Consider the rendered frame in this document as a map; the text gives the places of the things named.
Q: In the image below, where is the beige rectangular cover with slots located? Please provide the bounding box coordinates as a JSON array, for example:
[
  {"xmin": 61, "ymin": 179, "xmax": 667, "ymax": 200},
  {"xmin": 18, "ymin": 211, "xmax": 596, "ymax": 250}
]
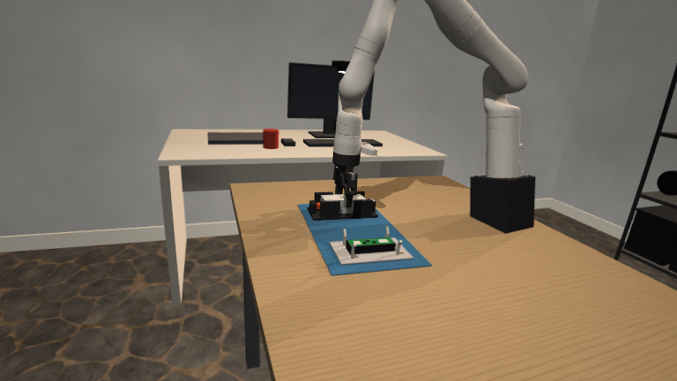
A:
[{"xmin": 321, "ymin": 194, "xmax": 366, "ymax": 214}]

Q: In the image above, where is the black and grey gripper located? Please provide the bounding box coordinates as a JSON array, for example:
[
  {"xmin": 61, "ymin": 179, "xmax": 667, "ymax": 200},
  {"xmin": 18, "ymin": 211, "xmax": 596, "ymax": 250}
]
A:
[{"xmin": 332, "ymin": 152, "xmax": 361, "ymax": 209}]

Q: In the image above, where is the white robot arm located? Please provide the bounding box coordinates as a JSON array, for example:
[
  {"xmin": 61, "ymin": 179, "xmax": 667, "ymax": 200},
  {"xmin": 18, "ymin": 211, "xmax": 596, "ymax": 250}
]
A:
[{"xmin": 333, "ymin": 0, "xmax": 528, "ymax": 178}]

